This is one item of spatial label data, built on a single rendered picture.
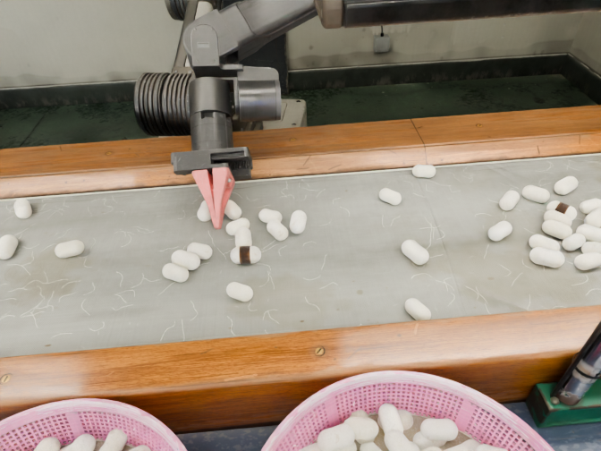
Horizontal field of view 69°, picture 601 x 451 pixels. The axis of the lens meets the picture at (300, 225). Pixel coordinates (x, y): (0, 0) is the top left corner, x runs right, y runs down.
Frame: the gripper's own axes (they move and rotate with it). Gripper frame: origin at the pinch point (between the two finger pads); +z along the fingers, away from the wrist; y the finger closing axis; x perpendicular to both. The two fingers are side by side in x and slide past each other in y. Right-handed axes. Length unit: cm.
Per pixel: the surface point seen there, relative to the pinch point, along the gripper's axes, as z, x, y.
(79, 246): 1.8, -1.3, -17.8
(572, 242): 7.2, -4.9, 44.1
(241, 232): 1.9, -1.9, 3.4
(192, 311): 11.3, -7.0, -2.3
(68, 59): -128, 168, -104
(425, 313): 13.7, -10.7, 23.2
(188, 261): 5.3, -4.4, -3.1
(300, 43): -126, 167, 24
